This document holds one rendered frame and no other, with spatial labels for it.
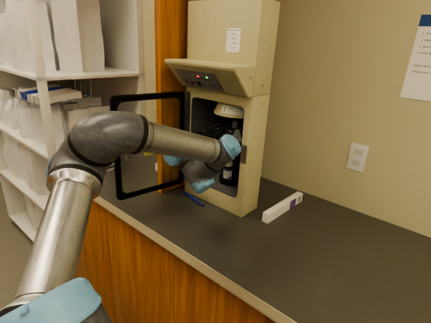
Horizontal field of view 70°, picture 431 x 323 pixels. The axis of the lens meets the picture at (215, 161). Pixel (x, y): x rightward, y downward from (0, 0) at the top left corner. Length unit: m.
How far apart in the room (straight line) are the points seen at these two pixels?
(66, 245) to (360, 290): 0.78
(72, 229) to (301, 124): 1.10
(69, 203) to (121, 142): 0.16
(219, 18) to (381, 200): 0.95
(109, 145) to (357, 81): 1.00
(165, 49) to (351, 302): 1.04
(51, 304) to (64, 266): 0.20
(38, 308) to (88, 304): 0.05
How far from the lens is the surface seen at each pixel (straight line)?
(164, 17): 1.26
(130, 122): 0.71
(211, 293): 1.10
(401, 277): 1.15
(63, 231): 0.65
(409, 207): 1.43
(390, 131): 1.36
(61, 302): 0.43
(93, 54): 2.25
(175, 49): 1.29
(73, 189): 0.70
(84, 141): 0.70
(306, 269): 1.04
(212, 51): 1.17
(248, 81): 1.03
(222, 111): 1.18
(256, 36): 1.06
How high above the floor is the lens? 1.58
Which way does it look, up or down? 21 degrees down
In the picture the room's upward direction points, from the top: 3 degrees clockwise
